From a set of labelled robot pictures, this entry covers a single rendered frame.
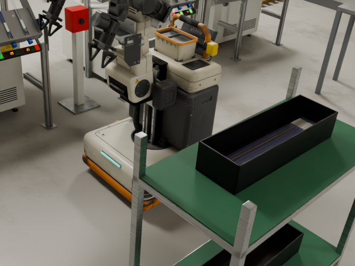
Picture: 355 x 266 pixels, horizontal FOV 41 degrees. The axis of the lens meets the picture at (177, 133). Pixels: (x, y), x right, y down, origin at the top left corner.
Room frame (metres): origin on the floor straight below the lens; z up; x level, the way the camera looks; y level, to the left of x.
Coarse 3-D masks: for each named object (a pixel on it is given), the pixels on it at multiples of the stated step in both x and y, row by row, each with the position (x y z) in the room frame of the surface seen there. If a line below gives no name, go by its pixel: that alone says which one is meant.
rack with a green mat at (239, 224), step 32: (288, 96) 1.87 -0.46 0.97; (352, 128) 1.67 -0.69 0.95; (160, 160) 1.32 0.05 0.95; (192, 160) 1.34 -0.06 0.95; (320, 160) 1.42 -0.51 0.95; (352, 160) 1.44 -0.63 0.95; (160, 192) 1.15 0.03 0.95; (192, 192) 1.17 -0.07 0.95; (224, 192) 1.18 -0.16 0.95; (256, 192) 1.20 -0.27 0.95; (288, 192) 1.21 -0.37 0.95; (320, 192) 1.24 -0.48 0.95; (192, 224) 1.05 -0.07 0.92; (224, 224) 1.03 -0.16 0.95; (256, 224) 1.05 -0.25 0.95; (352, 224) 1.58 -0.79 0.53; (192, 256) 1.47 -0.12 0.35; (320, 256) 1.55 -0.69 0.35
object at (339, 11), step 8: (352, 0) 4.18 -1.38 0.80; (344, 8) 3.91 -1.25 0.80; (352, 8) 3.92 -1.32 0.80; (336, 16) 3.94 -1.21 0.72; (352, 16) 4.27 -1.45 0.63; (336, 24) 3.93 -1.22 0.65; (352, 24) 4.26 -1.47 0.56; (336, 32) 3.94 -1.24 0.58; (344, 40) 4.27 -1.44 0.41; (328, 48) 3.94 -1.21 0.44; (344, 48) 4.26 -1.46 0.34; (328, 56) 3.92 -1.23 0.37; (320, 72) 3.94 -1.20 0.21; (336, 72) 4.27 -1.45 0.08; (320, 80) 3.93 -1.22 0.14; (336, 80) 4.26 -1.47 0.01; (320, 88) 3.93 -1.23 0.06
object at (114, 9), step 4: (112, 0) 2.01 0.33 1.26; (116, 0) 1.99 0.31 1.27; (120, 0) 1.99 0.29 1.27; (124, 0) 2.00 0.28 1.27; (112, 4) 2.02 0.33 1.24; (116, 4) 1.99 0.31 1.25; (120, 4) 1.99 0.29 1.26; (124, 4) 2.00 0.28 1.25; (128, 4) 2.02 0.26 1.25; (112, 8) 2.01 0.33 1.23; (116, 8) 1.98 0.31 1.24; (120, 8) 1.99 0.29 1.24; (128, 8) 2.02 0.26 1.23; (112, 12) 2.01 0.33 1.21; (116, 12) 1.98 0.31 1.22; (116, 16) 2.00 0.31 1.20
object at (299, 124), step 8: (296, 120) 1.61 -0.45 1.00; (304, 120) 1.61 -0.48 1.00; (280, 128) 1.53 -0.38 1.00; (288, 128) 1.54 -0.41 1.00; (296, 128) 1.55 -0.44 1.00; (304, 128) 1.55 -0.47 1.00; (264, 136) 1.47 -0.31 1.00; (272, 136) 1.47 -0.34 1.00; (280, 136) 1.48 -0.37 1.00; (288, 136) 1.48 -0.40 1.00; (256, 144) 1.41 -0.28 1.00; (264, 144) 1.41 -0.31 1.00; (272, 144) 1.42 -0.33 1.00; (240, 152) 1.35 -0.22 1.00; (248, 152) 1.35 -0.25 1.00; (256, 152) 1.36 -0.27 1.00; (232, 160) 1.29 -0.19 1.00; (240, 160) 1.30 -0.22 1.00
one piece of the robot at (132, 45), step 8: (120, 24) 2.30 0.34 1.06; (128, 24) 2.25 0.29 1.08; (96, 32) 2.34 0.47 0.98; (120, 32) 2.23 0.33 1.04; (128, 32) 2.24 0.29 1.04; (120, 40) 2.15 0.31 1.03; (128, 40) 2.17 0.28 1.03; (136, 40) 2.21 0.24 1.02; (144, 40) 2.26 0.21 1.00; (128, 48) 2.17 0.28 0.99; (136, 48) 2.21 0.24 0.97; (128, 56) 2.18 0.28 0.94; (136, 56) 2.21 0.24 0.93; (128, 64) 2.18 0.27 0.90; (136, 64) 2.21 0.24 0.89
